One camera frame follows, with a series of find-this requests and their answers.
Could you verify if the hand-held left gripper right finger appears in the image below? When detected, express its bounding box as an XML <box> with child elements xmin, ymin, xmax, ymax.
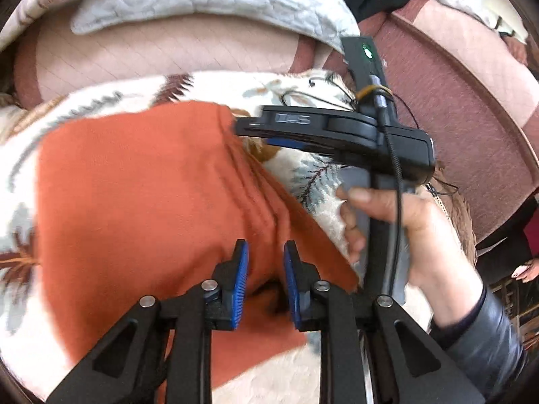
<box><xmin>283</xmin><ymin>241</ymin><xmax>486</xmax><ymax>404</ymax></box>

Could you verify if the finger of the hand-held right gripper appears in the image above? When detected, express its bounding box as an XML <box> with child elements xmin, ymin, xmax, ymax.
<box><xmin>233</xmin><ymin>119</ymin><xmax>311</xmax><ymax>151</ymax></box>

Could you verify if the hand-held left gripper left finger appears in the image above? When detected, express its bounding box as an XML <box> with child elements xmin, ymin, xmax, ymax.
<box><xmin>46</xmin><ymin>239</ymin><xmax>250</xmax><ymax>404</ymax></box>

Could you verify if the orange garment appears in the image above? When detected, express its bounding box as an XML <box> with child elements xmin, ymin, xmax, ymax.
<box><xmin>36</xmin><ymin>101</ymin><xmax>360</xmax><ymax>392</ymax></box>

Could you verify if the person's right forearm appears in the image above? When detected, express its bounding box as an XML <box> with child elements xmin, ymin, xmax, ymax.
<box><xmin>415</xmin><ymin>273</ymin><xmax>530</xmax><ymax>404</ymax></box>

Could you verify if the person's right hand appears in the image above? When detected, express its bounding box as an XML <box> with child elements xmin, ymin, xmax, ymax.
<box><xmin>336</xmin><ymin>187</ymin><xmax>479</xmax><ymax>292</ymax></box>

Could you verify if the pink quilted sofa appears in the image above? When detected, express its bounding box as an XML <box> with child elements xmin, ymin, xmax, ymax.
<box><xmin>12</xmin><ymin>8</ymin><xmax>539</xmax><ymax>245</ymax></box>

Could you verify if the leaf print fleece blanket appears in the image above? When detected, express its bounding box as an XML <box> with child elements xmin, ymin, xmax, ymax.
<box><xmin>0</xmin><ymin>69</ymin><xmax>477</xmax><ymax>404</ymax></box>

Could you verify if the wooden furniture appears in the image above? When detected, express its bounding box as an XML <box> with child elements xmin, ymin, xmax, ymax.
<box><xmin>484</xmin><ymin>278</ymin><xmax>539</xmax><ymax>346</ymax></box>

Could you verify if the beige patterned quilt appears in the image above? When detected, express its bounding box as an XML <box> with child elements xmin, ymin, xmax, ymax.
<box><xmin>0</xmin><ymin>0</ymin><xmax>102</xmax><ymax>51</ymax></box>

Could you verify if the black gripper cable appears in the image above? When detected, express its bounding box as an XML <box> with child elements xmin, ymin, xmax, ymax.
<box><xmin>366</xmin><ymin>73</ymin><xmax>406</xmax><ymax>262</ymax></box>

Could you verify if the thin black cord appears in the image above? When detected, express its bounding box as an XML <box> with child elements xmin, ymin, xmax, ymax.
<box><xmin>282</xmin><ymin>73</ymin><xmax>459</xmax><ymax>196</ymax></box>

